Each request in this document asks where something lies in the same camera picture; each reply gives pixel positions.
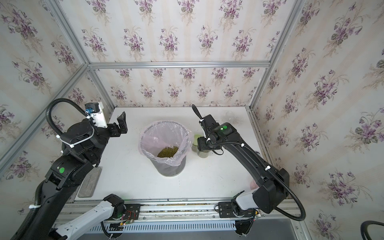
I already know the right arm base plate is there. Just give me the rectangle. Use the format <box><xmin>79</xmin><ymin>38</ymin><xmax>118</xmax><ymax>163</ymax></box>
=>
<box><xmin>214</xmin><ymin>202</ymin><xmax>259</xmax><ymax>219</ymax></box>

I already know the green mung beans pile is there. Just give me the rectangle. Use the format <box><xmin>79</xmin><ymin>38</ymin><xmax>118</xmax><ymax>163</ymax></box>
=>
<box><xmin>157</xmin><ymin>146</ymin><xmax>179</xmax><ymax>158</ymax></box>

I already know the white slotted cable duct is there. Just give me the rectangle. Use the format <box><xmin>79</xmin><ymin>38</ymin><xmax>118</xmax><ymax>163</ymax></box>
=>
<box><xmin>105</xmin><ymin>220</ymin><xmax>236</xmax><ymax>234</ymax></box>

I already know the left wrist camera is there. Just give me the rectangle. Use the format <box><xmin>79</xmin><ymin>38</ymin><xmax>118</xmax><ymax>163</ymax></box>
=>
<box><xmin>85</xmin><ymin>102</ymin><xmax>108</xmax><ymax>129</ymax></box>

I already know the red lid bean jar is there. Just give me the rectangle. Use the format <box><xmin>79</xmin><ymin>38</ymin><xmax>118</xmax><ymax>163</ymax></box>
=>
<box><xmin>198</xmin><ymin>150</ymin><xmax>211</xmax><ymax>158</ymax></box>

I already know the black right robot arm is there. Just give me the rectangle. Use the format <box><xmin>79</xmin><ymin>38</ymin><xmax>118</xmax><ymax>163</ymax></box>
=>
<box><xmin>191</xmin><ymin>105</ymin><xmax>306</xmax><ymax>222</ymax></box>

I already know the white lid bean jar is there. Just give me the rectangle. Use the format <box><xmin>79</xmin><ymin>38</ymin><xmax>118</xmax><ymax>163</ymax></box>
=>
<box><xmin>224</xmin><ymin>111</ymin><xmax>240</xmax><ymax>126</ymax></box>

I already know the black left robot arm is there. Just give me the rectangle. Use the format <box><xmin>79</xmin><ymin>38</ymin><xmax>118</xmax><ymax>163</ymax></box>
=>
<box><xmin>12</xmin><ymin>98</ymin><xmax>128</xmax><ymax>240</ymax></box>

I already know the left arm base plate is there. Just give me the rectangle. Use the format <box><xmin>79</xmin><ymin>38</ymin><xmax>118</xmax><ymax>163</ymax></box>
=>
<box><xmin>116</xmin><ymin>204</ymin><xmax>141</xmax><ymax>225</ymax></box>

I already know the mesh bin with pink bag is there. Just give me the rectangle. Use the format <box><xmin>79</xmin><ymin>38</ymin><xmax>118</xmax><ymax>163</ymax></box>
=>
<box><xmin>139</xmin><ymin>121</ymin><xmax>194</xmax><ymax>177</ymax></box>

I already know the green lid bean jar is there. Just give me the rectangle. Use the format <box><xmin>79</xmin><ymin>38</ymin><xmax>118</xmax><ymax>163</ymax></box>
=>
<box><xmin>192</xmin><ymin>134</ymin><xmax>202</xmax><ymax>153</ymax></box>

